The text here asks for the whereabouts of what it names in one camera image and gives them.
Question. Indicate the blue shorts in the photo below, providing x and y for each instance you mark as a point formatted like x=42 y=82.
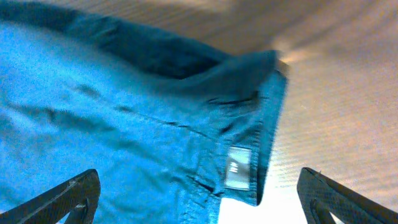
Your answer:
x=172 y=125

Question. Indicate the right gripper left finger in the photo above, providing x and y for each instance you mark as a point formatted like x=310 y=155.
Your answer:
x=77 y=199

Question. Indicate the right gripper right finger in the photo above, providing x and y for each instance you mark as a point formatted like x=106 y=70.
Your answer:
x=323 y=198

